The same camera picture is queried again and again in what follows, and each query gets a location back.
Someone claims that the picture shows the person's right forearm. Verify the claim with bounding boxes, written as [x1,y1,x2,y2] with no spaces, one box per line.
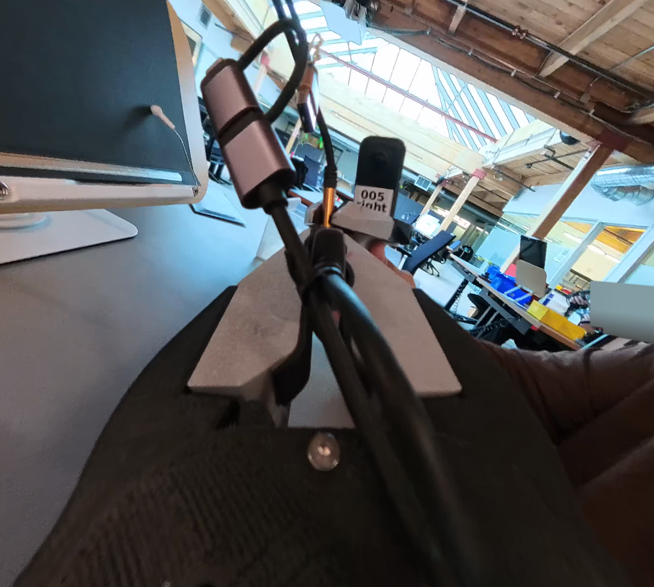
[475,335,654,587]

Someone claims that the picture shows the dark blue office chair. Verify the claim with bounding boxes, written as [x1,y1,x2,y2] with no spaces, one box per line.
[401,229,456,277]

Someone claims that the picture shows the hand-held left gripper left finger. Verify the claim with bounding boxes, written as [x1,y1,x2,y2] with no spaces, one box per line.
[187,245,313,406]

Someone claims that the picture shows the black braided cable orange plugs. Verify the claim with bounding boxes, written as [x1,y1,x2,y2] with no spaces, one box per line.
[253,0,339,230]

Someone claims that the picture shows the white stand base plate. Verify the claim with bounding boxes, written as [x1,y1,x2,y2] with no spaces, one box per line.
[0,209,139,266]

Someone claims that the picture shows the black book stand board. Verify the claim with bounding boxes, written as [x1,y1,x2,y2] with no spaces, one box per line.
[0,0,210,215]

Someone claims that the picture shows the grey flat panel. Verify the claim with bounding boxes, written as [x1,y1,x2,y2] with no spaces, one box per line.
[190,187,247,227]

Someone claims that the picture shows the person's right hand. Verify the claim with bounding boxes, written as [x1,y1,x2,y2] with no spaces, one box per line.
[369,238,417,287]

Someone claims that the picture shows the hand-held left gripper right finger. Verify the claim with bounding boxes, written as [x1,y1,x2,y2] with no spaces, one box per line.
[343,242,463,398]

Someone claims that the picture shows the wire page holder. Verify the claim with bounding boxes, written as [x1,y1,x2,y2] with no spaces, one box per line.
[150,105,201,189]

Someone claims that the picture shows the silver air duct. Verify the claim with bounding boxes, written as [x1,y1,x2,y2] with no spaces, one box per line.
[593,163,654,205]

